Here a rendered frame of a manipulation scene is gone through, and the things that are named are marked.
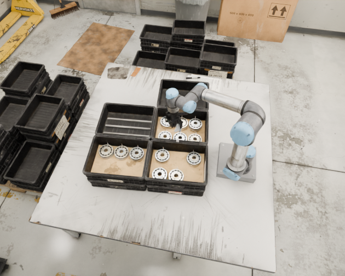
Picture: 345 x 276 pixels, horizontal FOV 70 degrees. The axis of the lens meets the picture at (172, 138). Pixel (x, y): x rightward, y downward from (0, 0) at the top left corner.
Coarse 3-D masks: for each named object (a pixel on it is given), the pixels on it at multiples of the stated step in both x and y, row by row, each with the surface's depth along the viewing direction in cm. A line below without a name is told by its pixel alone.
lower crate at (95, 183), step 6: (90, 180) 165; (96, 186) 174; (102, 186) 174; (108, 186) 174; (114, 186) 171; (120, 186) 170; (126, 186) 170; (132, 186) 170; (138, 186) 166; (144, 186) 166
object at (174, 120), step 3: (168, 111) 157; (177, 111) 157; (168, 114) 156; (171, 114) 157; (174, 114) 157; (165, 117) 163; (168, 117) 159; (171, 117) 159; (174, 117) 161; (177, 117) 162; (180, 117) 163; (165, 120) 165; (168, 120) 164; (171, 120) 161; (174, 120) 160; (177, 120) 163; (171, 123) 160; (174, 123) 163; (177, 123) 166; (171, 126) 162
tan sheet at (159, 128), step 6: (204, 120) 193; (204, 126) 189; (156, 132) 186; (174, 132) 186; (180, 132) 186; (186, 132) 186; (192, 132) 186; (198, 132) 186; (204, 132) 187; (204, 138) 184
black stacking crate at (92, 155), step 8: (96, 144) 175; (104, 144) 180; (112, 144) 179; (120, 144) 178; (128, 144) 176; (136, 144) 175; (144, 144) 174; (88, 160) 162; (88, 168) 164; (88, 176) 161; (96, 176) 160; (128, 176) 156; (136, 184) 164; (144, 184) 164
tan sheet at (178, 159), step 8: (176, 152) 177; (184, 152) 177; (152, 160) 173; (176, 160) 173; (184, 160) 173; (152, 168) 170; (168, 168) 170; (176, 168) 170; (184, 168) 170; (192, 168) 170; (200, 168) 170; (176, 176) 166; (184, 176) 166; (192, 176) 167; (200, 176) 167
